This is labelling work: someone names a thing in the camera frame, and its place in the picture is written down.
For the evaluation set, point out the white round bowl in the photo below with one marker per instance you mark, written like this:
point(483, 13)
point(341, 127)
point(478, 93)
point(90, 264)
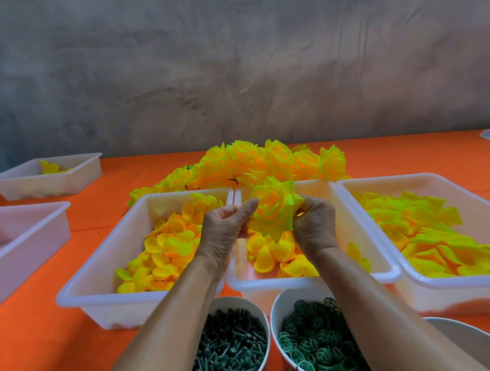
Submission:
point(466, 343)

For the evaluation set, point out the white tray with round petals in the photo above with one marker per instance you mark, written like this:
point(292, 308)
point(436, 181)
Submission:
point(107, 289)

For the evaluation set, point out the person's right fingers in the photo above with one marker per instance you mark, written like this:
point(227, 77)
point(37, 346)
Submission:
point(302, 212)

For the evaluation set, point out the empty white plastic tray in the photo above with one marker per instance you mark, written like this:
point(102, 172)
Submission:
point(11, 247)

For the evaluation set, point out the person's right forearm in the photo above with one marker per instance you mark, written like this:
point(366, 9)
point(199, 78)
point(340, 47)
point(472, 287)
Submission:
point(376, 317)

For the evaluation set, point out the heap of dark green stems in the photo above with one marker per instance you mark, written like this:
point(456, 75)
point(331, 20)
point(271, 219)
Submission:
point(229, 350)

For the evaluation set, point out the heap of green plastic rings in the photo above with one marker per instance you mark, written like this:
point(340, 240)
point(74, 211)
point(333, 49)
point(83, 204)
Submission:
point(320, 345)

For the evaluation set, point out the yellow artificial rose flower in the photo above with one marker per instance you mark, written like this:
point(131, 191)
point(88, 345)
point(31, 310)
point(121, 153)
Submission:
point(276, 208)

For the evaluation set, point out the white tray with pointed petals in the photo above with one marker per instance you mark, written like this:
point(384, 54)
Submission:
point(483, 206)

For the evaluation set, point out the person's right hand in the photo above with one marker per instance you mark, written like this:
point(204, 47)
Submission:
point(317, 228)

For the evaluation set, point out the white cup with stems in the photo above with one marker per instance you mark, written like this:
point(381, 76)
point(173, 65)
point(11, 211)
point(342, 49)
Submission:
point(259, 321)

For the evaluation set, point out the white tray with cupped petals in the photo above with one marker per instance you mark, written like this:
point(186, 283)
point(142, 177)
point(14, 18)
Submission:
point(364, 240)

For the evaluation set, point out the heap of pointed yellow-green petals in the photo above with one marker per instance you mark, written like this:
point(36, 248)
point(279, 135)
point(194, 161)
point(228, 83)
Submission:
point(429, 233)

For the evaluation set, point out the person's left hand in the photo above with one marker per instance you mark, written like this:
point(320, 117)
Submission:
point(220, 238)

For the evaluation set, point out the white cup with rings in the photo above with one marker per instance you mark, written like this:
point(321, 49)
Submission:
point(280, 314)

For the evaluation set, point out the person's left thumb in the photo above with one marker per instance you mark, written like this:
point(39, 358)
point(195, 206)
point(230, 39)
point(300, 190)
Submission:
point(247, 211)

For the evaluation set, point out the heap of round orange-yellow petals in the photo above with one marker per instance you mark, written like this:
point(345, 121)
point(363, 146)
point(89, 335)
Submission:
point(168, 248)

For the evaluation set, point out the loose yellow petal piece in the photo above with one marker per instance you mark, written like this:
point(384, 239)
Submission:
point(50, 167)

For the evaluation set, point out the pile of finished yellow roses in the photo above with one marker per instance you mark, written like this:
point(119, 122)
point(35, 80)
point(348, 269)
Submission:
point(242, 163)

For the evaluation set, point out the heap of cupped yellow petals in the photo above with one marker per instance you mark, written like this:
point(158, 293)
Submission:
point(279, 258)

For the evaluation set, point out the person's left forearm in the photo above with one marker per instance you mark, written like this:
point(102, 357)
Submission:
point(165, 344)

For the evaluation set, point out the small white plastic tray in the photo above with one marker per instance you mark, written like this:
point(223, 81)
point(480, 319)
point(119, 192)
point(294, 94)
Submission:
point(31, 184)

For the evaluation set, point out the orange tablecloth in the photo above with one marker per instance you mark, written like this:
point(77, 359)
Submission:
point(28, 367)

